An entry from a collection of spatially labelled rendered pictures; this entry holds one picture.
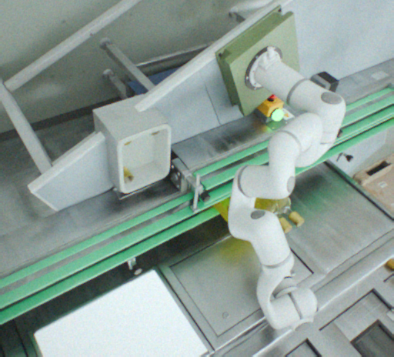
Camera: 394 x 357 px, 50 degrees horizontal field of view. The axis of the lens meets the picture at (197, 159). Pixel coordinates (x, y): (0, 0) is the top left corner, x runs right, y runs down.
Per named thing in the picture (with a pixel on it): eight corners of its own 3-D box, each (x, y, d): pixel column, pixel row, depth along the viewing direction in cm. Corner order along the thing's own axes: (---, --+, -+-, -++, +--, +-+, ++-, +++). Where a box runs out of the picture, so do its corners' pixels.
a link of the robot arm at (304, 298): (288, 319, 108) (321, 304, 109) (269, 283, 115) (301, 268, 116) (292, 337, 120) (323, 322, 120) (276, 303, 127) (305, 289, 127)
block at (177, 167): (168, 180, 145) (179, 193, 141) (168, 160, 138) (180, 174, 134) (177, 176, 146) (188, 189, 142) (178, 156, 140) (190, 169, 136)
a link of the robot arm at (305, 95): (313, 71, 125) (357, 99, 116) (304, 107, 134) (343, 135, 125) (290, 81, 121) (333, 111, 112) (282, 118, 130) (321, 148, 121)
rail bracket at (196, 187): (179, 197, 142) (200, 222, 135) (181, 161, 131) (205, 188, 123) (186, 193, 144) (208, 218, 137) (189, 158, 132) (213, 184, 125)
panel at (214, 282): (28, 336, 125) (75, 451, 106) (27, 331, 123) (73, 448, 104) (261, 212, 165) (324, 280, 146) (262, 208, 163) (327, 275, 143)
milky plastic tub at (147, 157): (109, 178, 136) (121, 196, 131) (104, 125, 121) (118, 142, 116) (156, 159, 144) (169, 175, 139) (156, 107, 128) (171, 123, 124)
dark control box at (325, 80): (305, 91, 172) (320, 102, 168) (310, 75, 167) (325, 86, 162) (318, 86, 176) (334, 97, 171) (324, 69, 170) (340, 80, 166)
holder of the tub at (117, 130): (110, 188, 140) (121, 204, 136) (104, 124, 121) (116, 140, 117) (155, 169, 148) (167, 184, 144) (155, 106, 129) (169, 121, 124)
